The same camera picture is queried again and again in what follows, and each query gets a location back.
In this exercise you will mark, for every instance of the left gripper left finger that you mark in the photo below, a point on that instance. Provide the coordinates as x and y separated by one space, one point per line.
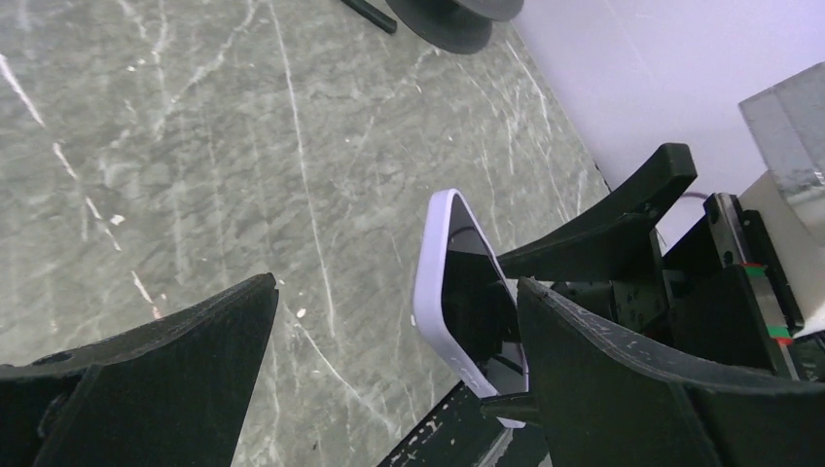
172 392

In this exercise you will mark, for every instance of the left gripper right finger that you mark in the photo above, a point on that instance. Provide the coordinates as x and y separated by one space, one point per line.
606 396

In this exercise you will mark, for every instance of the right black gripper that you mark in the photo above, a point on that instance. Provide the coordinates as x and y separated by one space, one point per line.
720 293

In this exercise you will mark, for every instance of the phone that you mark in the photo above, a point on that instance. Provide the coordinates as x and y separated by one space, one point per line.
461 303

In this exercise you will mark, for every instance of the black filament spool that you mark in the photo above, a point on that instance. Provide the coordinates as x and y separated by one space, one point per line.
455 26

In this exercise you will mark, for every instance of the black base frame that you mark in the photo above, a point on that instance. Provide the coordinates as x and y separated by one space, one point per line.
455 433

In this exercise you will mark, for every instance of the small black handled hammer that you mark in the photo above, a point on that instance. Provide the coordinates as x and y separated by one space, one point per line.
374 15

